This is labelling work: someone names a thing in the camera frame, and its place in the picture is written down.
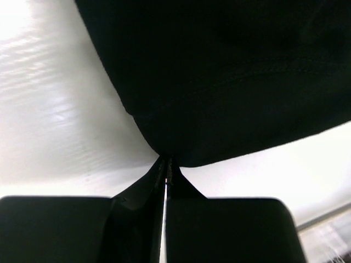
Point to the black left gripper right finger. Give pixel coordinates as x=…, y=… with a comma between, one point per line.
x=213, y=230

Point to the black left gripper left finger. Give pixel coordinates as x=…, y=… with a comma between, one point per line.
x=124, y=228

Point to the black skirt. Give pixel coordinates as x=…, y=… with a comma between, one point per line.
x=207, y=81

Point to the aluminium table edge rail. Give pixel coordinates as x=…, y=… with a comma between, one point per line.
x=324, y=217

